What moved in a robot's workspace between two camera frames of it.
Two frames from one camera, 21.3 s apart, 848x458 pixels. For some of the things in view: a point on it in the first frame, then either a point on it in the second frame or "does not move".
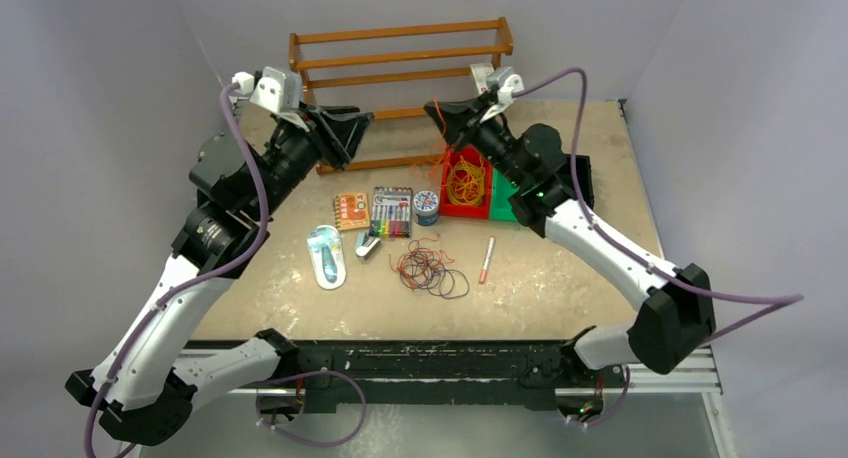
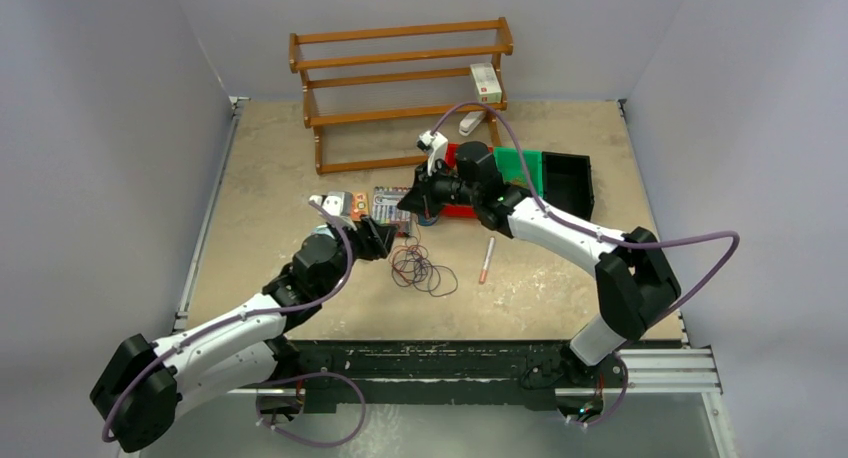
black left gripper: x=338 y=129 -> x=373 y=238
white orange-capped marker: x=484 y=269 does not move
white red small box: x=480 y=71 does not move
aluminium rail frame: x=700 y=377 does not move
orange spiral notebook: x=351 y=210 does not move
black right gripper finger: x=455 y=119 -> x=417 y=200
